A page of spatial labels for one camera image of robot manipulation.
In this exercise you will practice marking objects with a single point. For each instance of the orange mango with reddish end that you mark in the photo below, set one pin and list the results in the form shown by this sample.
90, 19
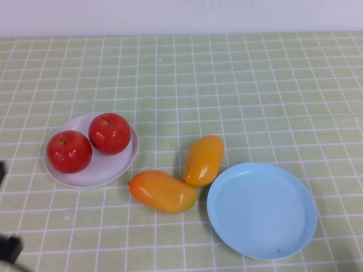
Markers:
161, 192

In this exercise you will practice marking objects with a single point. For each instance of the light blue plate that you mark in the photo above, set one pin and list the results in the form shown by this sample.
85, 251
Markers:
263, 212

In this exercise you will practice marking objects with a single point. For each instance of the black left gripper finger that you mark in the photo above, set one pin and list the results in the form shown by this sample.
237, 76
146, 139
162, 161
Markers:
3, 171

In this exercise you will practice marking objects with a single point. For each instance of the white plate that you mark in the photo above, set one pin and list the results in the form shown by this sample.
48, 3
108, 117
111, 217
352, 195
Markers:
107, 167

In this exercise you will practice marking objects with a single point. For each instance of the yellow orange mango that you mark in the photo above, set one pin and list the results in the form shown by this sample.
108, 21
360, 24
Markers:
202, 161

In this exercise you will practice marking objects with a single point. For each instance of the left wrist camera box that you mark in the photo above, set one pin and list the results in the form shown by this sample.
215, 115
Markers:
11, 249

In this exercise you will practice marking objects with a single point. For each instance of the red apple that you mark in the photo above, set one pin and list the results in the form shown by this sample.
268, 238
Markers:
109, 133
69, 151

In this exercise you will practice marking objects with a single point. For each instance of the green checked tablecloth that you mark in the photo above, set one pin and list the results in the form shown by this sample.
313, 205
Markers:
227, 99

